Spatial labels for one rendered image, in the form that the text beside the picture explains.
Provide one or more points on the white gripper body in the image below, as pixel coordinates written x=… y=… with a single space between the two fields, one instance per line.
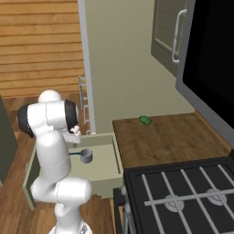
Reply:
x=74 y=139

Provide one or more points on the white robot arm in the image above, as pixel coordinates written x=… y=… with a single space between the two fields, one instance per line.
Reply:
x=50 y=158

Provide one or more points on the pale green open drawer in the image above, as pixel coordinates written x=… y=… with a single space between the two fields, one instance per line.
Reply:
x=100 y=170

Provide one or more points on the dark grey-green cabinet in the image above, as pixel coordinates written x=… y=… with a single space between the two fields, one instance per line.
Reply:
x=6 y=143

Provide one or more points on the grey fridge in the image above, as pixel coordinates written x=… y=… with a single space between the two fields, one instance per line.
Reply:
x=87 y=70

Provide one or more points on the green round vegetable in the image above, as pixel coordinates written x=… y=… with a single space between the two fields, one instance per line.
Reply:
x=145 y=120

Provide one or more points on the black hob with grey grates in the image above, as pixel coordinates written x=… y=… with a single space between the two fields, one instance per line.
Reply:
x=182 y=198

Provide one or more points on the grey-green cupboard door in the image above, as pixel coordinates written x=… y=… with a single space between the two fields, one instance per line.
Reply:
x=164 y=33

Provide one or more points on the black microwave with grey frame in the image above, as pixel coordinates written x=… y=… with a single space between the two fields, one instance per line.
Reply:
x=213 y=58

